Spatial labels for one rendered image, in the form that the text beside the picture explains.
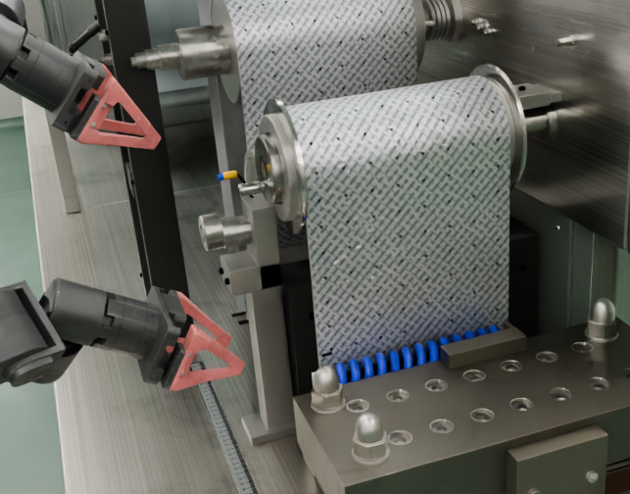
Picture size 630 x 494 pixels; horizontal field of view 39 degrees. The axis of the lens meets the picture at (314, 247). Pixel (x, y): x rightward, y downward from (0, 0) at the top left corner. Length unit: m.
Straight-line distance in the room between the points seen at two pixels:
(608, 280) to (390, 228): 0.47
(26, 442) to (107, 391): 1.62
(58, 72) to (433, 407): 0.49
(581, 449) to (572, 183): 0.31
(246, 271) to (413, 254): 0.19
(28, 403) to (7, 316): 2.23
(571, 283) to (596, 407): 0.23
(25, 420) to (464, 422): 2.22
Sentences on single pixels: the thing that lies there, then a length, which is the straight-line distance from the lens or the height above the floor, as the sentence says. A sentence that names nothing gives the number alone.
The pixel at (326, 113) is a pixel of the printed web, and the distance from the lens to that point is 0.93.
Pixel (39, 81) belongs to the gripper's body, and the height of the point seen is 1.38.
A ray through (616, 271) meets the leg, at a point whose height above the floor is 0.99.
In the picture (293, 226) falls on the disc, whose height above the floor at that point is 1.19.
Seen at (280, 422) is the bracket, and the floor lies 0.92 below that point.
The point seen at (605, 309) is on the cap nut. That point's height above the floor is 1.07.
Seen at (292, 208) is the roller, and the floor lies 1.22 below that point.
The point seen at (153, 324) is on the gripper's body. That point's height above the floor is 1.14.
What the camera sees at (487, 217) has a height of 1.17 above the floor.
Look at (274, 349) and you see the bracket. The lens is 1.06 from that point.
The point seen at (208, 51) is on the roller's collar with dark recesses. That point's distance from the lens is 1.13.
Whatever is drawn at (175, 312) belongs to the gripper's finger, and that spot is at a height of 1.14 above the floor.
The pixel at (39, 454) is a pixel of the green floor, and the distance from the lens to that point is 2.81.
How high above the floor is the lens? 1.55
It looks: 24 degrees down
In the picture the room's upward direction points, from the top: 5 degrees counter-clockwise
